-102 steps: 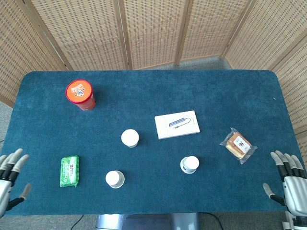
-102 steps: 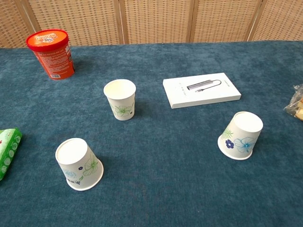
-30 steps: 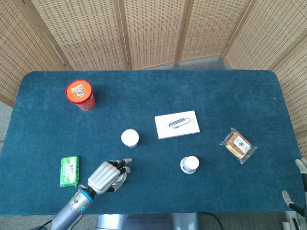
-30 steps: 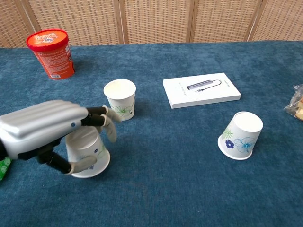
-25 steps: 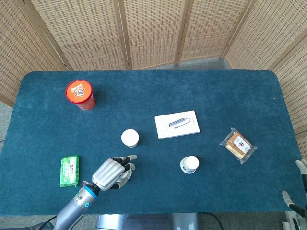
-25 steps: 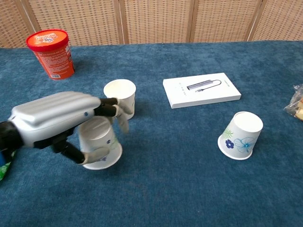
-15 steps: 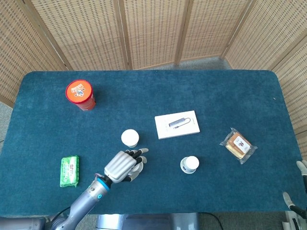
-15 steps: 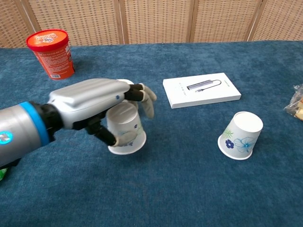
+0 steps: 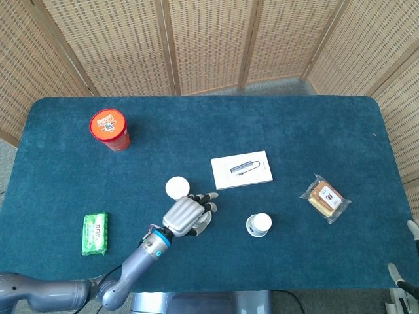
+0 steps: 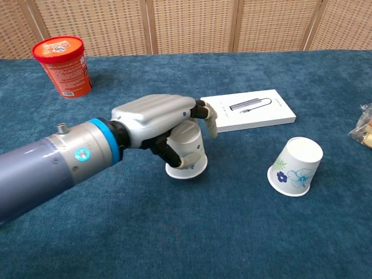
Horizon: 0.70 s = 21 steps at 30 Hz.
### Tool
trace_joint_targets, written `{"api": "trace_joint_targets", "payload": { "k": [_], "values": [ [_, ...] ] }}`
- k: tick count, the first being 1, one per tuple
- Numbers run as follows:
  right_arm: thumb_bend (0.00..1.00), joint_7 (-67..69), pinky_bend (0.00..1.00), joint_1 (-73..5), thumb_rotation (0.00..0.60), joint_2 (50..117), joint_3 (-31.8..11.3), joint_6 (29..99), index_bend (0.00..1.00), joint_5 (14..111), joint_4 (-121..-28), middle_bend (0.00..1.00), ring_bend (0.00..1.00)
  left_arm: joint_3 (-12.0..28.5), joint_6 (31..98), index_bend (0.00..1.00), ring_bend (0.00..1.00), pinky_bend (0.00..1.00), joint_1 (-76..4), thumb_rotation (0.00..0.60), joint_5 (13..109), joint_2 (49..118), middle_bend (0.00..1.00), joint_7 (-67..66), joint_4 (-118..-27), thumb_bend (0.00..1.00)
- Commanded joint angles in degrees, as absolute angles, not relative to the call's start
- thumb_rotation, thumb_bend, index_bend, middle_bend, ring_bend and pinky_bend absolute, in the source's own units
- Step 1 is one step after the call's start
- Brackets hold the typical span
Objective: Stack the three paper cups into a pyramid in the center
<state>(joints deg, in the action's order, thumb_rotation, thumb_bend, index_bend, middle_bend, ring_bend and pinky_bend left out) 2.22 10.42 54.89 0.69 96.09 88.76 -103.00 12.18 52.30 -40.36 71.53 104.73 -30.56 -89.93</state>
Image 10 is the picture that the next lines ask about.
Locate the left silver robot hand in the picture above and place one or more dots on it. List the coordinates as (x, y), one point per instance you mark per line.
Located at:
(154, 113)

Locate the paper cup dandelion text print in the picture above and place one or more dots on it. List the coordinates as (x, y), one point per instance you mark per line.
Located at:
(189, 139)

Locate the paper cup blue flower print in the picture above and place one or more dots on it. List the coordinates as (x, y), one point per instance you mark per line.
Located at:
(302, 157)

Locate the orange snack tub red lid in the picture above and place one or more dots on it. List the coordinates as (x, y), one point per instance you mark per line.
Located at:
(68, 72)

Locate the woven bamboo folding screen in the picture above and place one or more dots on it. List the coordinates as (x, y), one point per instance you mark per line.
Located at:
(191, 26)

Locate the white USB hub box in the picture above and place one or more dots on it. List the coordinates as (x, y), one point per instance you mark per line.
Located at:
(261, 116)

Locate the clear plastic snack packet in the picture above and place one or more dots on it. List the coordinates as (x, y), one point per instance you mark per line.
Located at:
(363, 128)

